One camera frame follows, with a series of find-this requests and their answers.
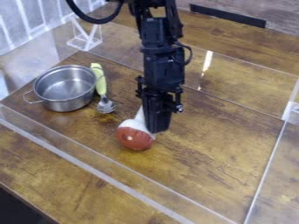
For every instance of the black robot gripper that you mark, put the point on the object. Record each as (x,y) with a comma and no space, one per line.
(159,86)

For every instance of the red white toy mushroom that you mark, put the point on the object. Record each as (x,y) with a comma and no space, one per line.
(133,133)

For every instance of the silver metal pot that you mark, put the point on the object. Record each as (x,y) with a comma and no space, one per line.
(65,88)

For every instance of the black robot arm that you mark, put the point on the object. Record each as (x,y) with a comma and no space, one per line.
(159,25)

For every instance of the clear acrylic triangular stand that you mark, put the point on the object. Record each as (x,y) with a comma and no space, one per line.
(85,40)

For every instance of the black bar on table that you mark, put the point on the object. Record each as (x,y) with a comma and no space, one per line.
(229,16)

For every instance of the clear acrylic front barrier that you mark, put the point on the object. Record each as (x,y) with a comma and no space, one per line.
(179,207)

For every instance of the clear acrylic barrier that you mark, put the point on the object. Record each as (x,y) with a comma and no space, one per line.
(275,204)
(179,207)

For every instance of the clear acrylic right barrier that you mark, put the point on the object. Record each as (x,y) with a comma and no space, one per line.
(275,204)

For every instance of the green handled metal spoon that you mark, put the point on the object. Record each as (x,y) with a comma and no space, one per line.
(106,106)

